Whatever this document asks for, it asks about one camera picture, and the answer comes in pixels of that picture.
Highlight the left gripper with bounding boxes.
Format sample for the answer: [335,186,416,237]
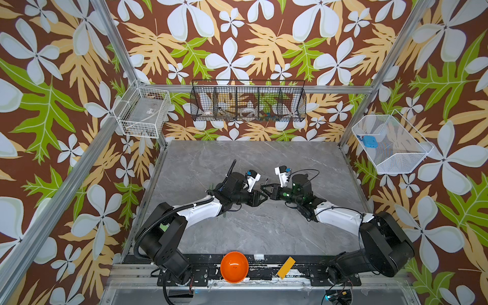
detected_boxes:
[232,187,269,207]

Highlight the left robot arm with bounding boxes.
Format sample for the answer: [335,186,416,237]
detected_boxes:
[133,170,268,284]

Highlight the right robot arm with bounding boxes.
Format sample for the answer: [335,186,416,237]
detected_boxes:
[260,174,415,284]

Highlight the yellow block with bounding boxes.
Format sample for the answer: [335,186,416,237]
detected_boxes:
[277,257,296,280]

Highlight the orange bowl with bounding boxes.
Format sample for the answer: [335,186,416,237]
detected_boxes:
[220,252,249,284]

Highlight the blue object in basket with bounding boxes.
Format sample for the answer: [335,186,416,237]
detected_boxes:
[362,135,379,149]

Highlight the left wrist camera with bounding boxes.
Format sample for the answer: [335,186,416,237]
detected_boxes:
[245,170,261,193]

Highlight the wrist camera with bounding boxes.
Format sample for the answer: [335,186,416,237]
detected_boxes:
[245,170,261,193]
[274,165,292,188]

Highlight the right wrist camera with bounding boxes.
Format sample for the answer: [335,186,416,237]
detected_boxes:
[274,165,292,188]

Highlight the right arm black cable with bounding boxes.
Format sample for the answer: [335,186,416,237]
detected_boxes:
[289,168,321,182]

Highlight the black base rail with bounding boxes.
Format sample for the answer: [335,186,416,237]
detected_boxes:
[158,253,362,287]

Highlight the black wire basket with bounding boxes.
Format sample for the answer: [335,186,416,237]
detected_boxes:
[189,80,307,122]

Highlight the white wire basket right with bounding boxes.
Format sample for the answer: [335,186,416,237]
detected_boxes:
[352,111,434,175]

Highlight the white wire basket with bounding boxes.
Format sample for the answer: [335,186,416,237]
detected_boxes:
[352,111,434,175]
[113,86,172,139]

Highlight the white wire basket left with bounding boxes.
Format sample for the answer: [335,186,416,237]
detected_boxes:
[113,86,172,139]

